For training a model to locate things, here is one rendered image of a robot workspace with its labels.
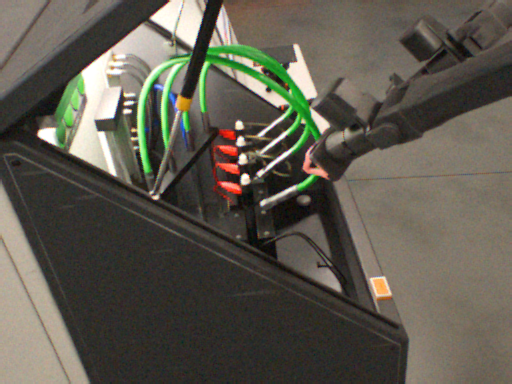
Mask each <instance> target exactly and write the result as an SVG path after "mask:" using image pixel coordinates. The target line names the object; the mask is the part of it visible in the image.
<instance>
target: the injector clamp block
mask: <svg viewBox="0 0 512 384"><path fill-rule="evenodd" d="M262 168H264V166H263V163H262V162H261V160H260V161H257V162H256V163H254V164H253V165H252V166H251V178H253V177H255V176H256V174H257V173H258V172H259V171H261V169H262ZM253 193H254V198H256V197H257V196H259V195H260V194H261V195H262V196H263V197H264V200H265V199H266V198H269V196H268V191H267V186H266V177H265V183H255V184H254V185H253ZM237 199H238V209H236V210H230V209H229V220H230V233H231V236H232V237H233V238H236V239H238V240H240V241H241V242H243V243H246V244H248V245H250V246H251V244H250V238H249V233H248V226H247V220H246V213H245V211H246V209H245V208H243V204H242V201H241V195H240V194H237ZM253 209H254V212H255V223H256V236H257V243H258V249H259V251H261V252H262V253H266V254H267V255H269V256H271V257H272V258H276V260H278V258H277V250H276V242H275V243H271V244H270V245H268V246H267V247H266V245H265V246H263V247H261V244H263V243H266V242H268V241H270V240H271V239H274V238H276V235H275V230H274V225H273V220H272V215H271V208H268V209H266V210H263V209H262V208H261V202H260V203H259V204H257V205H256V207H254V208H253Z"/></svg>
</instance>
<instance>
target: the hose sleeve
mask: <svg viewBox="0 0 512 384"><path fill-rule="evenodd" d="M297 185H298V184H296V185H294V186H292V187H291V188H287V189H286V190H284V191H282V192H281V193H277V194H276V195H274V196H272V197H271V198H267V200H266V203H267V205H268V206H269V207H272V206H274V205H276V204H277V203H281V202H283V201H285V200H286V199H288V198H291V197H294V196H295V195H297V194H298V193H301V192H302V191H299V190H298V188H297Z"/></svg>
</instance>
